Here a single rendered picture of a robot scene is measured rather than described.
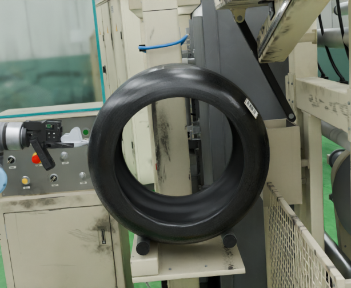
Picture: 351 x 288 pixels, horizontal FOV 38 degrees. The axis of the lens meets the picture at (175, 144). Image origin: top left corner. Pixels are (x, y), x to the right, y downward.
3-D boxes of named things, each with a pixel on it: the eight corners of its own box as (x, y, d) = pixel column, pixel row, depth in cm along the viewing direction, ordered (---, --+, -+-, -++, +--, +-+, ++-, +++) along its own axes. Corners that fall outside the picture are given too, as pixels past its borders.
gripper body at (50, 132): (59, 123, 161) (20, 122, 161) (59, 150, 163) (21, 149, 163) (64, 120, 169) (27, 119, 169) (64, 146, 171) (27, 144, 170)
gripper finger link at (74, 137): (89, 130, 163) (59, 128, 162) (88, 148, 164) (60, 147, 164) (90, 128, 166) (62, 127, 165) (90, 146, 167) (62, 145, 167)
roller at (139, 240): (140, 219, 199) (139, 208, 198) (152, 218, 199) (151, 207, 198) (136, 256, 165) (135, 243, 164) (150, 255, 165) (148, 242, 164)
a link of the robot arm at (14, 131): (6, 152, 162) (14, 146, 172) (22, 152, 162) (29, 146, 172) (5, 124, 160) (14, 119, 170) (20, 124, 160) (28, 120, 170)
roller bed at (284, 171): (254, 191, 213) (250, 121, 207) (290, 188, 213) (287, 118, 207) (263, 207, 194) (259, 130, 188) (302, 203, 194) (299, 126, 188)
